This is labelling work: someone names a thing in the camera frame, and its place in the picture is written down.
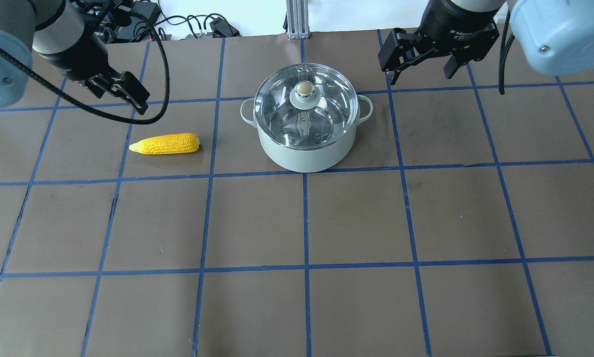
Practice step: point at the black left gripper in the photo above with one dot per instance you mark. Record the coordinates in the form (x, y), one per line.
(73, 58)

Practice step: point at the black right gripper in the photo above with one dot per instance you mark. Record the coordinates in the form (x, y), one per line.
(459, 26)

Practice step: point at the yellow corn cob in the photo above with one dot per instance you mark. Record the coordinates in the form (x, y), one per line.
(178, 143)

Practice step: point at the glass pot lid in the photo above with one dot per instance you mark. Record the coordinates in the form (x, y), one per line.
(305, 107)

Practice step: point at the pale green cooking pot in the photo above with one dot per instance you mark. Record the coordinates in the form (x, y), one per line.
(309, 161)

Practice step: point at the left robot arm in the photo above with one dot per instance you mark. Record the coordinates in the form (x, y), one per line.
(64, 35)

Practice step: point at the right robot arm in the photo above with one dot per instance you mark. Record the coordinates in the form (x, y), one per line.
(556, 36)

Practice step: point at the black power adapter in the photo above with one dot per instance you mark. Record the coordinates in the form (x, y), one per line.
(221, 28)

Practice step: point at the aluminium frame post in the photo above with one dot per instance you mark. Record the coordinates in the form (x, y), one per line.
(297, 19)

